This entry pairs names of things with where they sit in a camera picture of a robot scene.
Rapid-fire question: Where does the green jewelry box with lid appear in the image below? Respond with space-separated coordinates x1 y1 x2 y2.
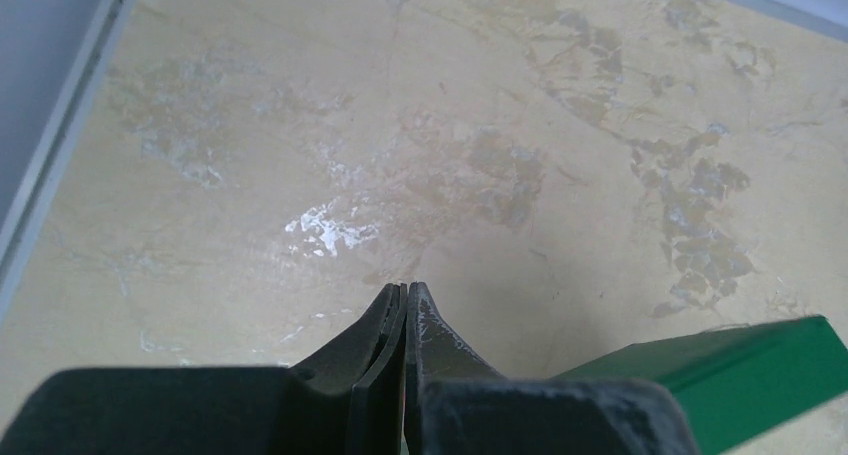
561 315 847 454

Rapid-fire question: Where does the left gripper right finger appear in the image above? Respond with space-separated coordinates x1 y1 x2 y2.
404 282 699 454

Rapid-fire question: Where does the aluminium frame rail left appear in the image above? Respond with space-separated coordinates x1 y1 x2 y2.
1 0 135 312

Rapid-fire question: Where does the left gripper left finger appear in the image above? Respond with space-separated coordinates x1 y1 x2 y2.
1 284 407 454

